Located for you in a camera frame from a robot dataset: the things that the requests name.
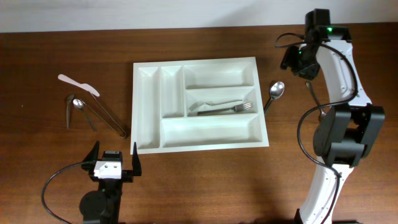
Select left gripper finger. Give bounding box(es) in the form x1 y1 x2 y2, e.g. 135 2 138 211
83 141 100 162
132 142 142 176

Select large steel spoon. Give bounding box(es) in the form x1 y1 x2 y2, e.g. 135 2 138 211
264 81 285 114

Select steel spoon bowl down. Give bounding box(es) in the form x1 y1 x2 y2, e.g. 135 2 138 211
305 81 326 122

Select large steel fork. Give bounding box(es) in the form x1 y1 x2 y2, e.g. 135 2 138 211
197 103 252 116

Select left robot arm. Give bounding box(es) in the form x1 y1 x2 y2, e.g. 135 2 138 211
79 141 142 224

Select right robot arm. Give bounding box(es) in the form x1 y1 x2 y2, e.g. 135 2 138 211
280 9 385 223

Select metal tongs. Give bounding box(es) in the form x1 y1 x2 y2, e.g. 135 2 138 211
83 92 127 139

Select small steel teaspoon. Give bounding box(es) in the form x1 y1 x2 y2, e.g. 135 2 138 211
73 99 97 132

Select small dark steel spoon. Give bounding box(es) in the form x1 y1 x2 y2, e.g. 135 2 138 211
66 93 75 129

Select white plastic knife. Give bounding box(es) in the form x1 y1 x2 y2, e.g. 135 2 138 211
57 74 100 97

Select white plastic cutlery tray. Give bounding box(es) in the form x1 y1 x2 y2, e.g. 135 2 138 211
131 57 269 154

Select right black cable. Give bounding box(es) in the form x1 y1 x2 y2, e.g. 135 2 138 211
274 32 359 224

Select black cable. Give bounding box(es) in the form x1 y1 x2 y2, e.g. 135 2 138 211
274 32 359 224
41 161 94 224

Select left black cable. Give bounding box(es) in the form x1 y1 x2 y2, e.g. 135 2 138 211
41 161 94 224

